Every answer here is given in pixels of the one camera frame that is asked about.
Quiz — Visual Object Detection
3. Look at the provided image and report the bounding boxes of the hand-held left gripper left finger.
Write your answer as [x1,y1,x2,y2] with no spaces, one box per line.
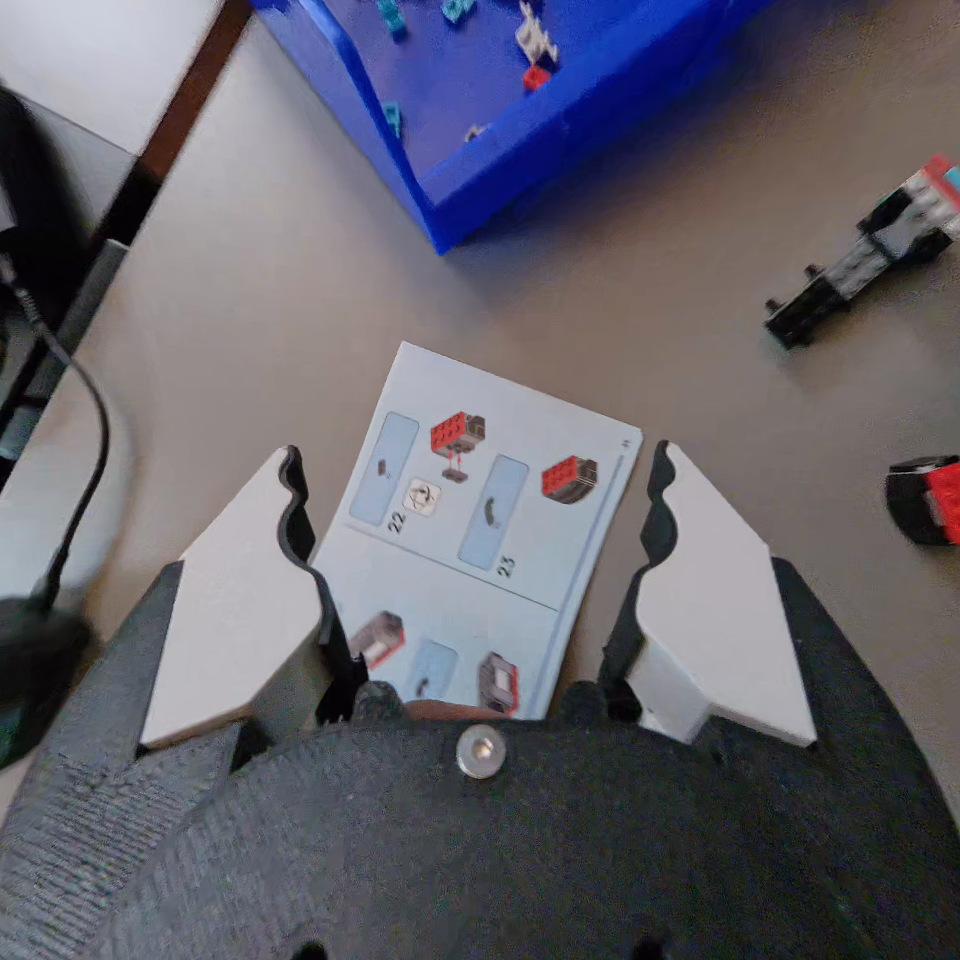
[138,446,369,751]

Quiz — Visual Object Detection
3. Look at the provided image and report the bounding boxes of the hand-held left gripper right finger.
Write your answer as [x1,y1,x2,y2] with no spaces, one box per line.
[598,440,820,749]

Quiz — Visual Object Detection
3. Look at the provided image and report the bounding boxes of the red black toy brick build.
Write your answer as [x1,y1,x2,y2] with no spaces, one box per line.
[885,456,960,547]

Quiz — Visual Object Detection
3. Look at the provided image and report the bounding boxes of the blue plastic bin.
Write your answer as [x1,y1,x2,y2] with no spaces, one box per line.
[251,0,781,258]

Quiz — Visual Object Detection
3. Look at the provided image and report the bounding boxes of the grey desk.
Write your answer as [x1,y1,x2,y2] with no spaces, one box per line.
[0,0,960,759]

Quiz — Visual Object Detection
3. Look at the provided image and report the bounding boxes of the white adjacent desk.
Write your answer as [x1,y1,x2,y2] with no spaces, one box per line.
[0,0,226,159]

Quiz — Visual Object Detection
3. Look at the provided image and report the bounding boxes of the instruction booklet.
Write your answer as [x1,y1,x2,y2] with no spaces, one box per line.
[309,341,645,723]

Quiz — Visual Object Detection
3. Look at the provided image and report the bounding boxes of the long black toy brick assembly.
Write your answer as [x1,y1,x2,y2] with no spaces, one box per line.
[763,153,960,351]

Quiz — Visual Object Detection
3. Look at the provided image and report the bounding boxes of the white toy piece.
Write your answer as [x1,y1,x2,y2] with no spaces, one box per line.
[516,0,561,66]

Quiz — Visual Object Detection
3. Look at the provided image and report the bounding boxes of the black cable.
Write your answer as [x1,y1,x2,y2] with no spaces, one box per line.
[0,255,112,610]

